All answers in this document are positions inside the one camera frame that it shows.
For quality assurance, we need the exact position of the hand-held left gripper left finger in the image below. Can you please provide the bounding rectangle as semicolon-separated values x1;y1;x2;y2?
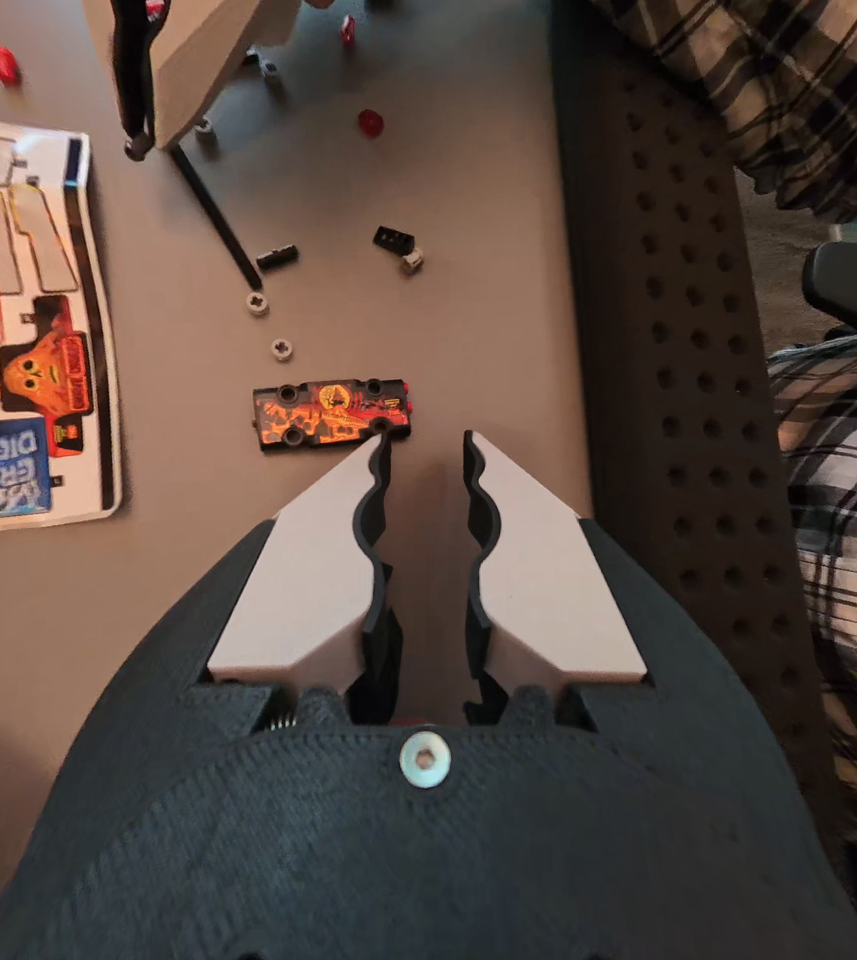
205;433;405;726

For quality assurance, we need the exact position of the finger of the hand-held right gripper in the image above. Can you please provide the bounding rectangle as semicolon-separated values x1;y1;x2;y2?
82;0;158;162
149;0;304;151

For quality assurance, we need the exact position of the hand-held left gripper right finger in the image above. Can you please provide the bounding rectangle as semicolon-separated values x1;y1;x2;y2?
461;429;652;726

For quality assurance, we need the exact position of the flame printed black toy panel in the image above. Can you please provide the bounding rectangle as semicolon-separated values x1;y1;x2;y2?
252;378;413;454

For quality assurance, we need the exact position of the person's right forearm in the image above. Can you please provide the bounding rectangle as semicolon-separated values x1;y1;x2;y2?
592;0;857;224

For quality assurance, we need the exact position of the long black toy axle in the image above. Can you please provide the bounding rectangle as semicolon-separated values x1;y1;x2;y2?
169;144;265;292

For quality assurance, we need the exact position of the person's plaid shirt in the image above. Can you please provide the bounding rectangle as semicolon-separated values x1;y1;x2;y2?
767;322;857;845

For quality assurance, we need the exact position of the toy sticker sheet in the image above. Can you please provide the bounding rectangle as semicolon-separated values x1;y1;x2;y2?
0;111;124;538

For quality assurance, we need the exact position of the black chair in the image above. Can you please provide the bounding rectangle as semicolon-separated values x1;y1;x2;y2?
802;240;857;336

